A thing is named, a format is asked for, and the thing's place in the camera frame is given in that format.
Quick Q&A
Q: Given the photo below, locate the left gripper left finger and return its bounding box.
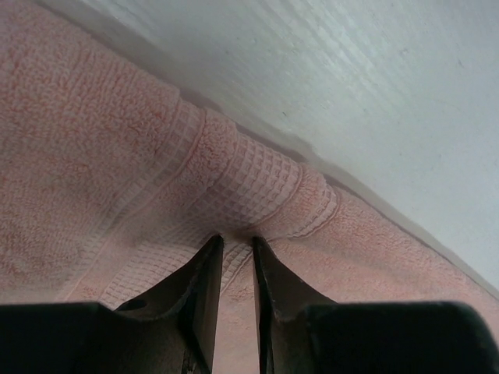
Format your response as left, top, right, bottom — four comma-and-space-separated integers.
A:
116, 235, 224, 373

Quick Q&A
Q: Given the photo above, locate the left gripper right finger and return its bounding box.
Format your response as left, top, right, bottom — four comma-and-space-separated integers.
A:
252, 236, 336, 373

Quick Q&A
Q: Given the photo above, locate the light pink towel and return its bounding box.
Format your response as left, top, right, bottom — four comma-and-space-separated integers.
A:
1, 1, 498, 373

